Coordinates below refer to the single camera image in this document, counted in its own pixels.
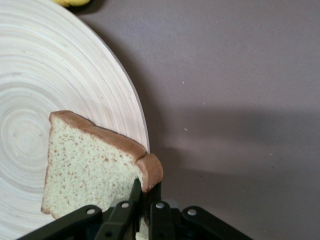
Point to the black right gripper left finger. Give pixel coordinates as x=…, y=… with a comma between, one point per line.
x=75, y=225

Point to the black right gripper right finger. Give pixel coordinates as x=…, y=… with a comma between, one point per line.
x=175, y=225

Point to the round wooden plate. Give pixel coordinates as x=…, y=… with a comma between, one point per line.
x=50, y=75

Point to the yellow quilted oven mitt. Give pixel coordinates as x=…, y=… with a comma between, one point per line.
x=70, y=2

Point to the slice of bread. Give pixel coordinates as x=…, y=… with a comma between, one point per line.
x=87, y=170

